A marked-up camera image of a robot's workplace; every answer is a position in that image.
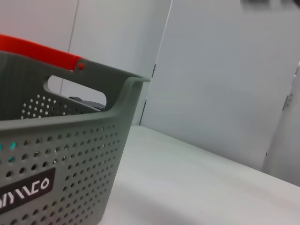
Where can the grey perforated storage basket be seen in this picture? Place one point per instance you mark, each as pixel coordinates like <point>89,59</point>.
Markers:
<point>82,152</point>

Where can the teal square toy block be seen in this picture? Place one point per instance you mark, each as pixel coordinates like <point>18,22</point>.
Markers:
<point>12,145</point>

